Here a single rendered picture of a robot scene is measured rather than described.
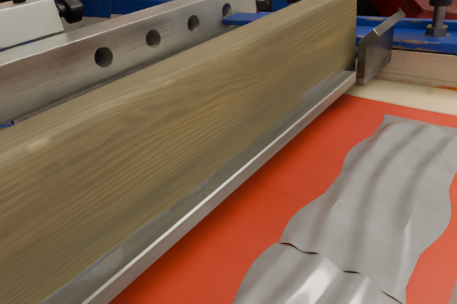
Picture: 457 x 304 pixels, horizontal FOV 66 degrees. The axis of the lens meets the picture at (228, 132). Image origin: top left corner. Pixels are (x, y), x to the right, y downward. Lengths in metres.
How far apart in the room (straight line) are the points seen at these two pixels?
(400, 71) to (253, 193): 0.23
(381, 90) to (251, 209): 0.21
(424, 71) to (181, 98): 0.29
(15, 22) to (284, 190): 0.31
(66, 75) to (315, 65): 0.24
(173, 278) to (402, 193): 0.15
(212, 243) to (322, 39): 0.17
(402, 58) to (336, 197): 0.21
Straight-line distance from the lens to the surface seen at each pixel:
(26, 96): 0.37
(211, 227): 0.23
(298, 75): 0.27
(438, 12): 0.41
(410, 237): 0.22
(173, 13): 0.46
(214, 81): 0.19
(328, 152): 0.29
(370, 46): 0.35
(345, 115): 0.35
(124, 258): 0.17
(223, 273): 0.21
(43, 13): 0.43
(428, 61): 0.40
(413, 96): 0.39
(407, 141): 0.30
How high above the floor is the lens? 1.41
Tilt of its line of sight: 48 degrees down
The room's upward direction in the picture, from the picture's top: 27 degrees clockwise
